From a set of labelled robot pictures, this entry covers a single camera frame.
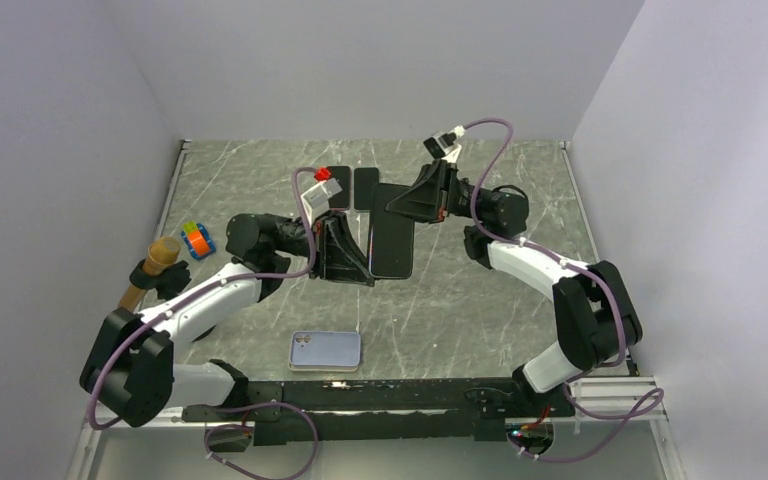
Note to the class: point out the black round stand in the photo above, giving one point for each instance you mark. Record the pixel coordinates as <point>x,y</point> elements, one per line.
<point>168,285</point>

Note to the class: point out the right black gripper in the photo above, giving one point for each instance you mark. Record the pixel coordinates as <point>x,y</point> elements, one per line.
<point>430,198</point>

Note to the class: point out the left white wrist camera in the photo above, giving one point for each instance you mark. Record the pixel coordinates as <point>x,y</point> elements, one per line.
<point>316,199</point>

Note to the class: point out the wooden mallet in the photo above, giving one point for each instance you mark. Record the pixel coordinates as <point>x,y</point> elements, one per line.
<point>161,254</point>

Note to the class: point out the black phone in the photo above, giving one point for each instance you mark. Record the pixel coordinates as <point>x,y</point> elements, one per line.
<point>390,237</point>
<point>343,176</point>

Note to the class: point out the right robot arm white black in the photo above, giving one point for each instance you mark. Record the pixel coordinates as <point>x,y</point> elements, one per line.
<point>595,320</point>

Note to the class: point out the black base frame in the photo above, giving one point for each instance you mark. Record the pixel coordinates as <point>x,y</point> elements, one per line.
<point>296,425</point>

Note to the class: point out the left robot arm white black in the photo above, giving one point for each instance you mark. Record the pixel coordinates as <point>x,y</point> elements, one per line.
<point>131,373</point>

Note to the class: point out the orange blue toy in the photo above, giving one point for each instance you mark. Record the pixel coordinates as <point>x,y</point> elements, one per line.
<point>197,240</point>

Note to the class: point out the white phone case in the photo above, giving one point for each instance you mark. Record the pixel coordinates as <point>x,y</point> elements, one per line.
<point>339,368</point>

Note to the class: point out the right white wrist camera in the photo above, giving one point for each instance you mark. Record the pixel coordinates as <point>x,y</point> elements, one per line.
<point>444,145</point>

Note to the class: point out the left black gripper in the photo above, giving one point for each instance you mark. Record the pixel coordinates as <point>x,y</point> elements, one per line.
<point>334,253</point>

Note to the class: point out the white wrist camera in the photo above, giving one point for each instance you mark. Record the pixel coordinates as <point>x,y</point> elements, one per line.
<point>444,145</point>
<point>316,199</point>

